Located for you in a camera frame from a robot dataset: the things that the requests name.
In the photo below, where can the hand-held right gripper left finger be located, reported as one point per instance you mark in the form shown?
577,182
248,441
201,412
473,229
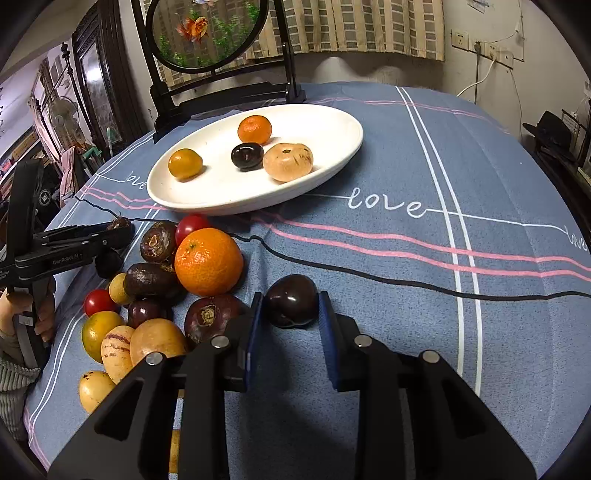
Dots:
253,337

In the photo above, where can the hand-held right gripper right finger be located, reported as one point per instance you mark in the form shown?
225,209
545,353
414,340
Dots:
328,346

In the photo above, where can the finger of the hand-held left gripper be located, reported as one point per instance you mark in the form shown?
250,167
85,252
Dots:
92,237

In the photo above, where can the small brown fruit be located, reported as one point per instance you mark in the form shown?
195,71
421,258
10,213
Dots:
119,223

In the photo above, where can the brown mangosteen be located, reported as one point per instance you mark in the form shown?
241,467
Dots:
210,318
158,241

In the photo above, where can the dark plum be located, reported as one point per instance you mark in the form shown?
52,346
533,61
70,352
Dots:
147,311
247,158
292,301

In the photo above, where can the small yellow longan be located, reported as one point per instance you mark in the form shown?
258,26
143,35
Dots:
119,290

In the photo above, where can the red cherry tomato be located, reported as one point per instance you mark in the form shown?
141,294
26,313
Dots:
191,225
99,302

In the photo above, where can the dark brown oval fruit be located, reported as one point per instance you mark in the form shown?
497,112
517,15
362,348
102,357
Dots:
150,279

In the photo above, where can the large orange mandarin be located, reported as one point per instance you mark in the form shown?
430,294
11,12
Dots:
208,263

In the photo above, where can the yellow oval fruit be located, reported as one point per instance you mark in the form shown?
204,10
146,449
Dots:
157,341
94,391

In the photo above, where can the white oval plate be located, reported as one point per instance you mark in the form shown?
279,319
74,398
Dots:
217,184

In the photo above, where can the person's left forearm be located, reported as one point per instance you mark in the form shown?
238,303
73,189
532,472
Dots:
14,383

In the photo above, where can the person's left hand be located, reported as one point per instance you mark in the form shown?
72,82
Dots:
46,318

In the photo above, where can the dark round fruit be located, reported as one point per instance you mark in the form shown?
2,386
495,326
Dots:
109,264

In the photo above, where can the pink cloth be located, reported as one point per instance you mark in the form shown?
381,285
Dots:
71,168

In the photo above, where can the blue striped tablecloth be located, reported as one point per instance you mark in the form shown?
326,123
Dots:
392,277

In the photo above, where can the yellow green citrus fruit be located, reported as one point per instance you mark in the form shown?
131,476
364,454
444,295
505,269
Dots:
99,332

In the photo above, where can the yellow orange round fruit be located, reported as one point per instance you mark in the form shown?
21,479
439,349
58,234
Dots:
184,164

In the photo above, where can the striped pepino melon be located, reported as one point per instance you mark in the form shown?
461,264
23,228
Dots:
116,354

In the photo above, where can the white standing fan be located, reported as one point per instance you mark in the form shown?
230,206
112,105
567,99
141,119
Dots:
63,113

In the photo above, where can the dark wood framed panel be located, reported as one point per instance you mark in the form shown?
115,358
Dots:
99,78

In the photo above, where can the tan round fruit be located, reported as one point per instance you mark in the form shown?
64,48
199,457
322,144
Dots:
287,162

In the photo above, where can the small orange mandarin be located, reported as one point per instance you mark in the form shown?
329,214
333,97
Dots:
254,130

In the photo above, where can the round goldfish screen black stand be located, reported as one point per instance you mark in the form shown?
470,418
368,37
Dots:
207,37

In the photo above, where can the black hat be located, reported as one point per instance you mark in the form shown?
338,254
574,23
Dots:
549,131

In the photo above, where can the beige checked curtain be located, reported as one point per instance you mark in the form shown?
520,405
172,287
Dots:
360,27

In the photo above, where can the white socket strip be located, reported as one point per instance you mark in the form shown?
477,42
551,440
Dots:
494,53

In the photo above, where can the white wall socket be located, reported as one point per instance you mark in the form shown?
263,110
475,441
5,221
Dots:
459,39

